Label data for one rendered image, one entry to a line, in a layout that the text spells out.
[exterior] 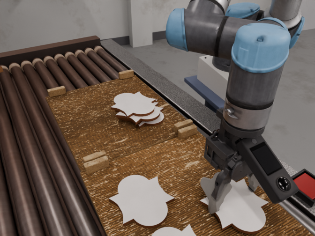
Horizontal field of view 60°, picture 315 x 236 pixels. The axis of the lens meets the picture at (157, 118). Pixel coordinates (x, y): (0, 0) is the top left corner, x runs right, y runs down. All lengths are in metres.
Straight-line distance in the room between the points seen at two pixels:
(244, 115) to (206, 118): 0.46
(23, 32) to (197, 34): 3.45
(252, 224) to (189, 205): 0.13
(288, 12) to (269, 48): 0.58
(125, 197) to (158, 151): 0.17
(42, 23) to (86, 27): 0.54
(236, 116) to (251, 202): 0.23
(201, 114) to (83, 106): 0.39
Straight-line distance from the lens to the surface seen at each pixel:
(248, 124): 0.45
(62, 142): 0.84
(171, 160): 0.71
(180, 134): 0.76
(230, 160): 0.51
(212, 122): 0.88
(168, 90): 1.04
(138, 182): 0.64
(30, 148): 0.84
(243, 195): 0.63
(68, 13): 3.86
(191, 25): 0.52
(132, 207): 0.60
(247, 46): 0.40
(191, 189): 0.65
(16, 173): 0.78
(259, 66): 0.40
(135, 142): 0.76
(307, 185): 0.75
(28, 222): 0.67
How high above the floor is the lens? 1.43
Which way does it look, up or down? 35 degrees down
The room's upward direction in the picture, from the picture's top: straight up
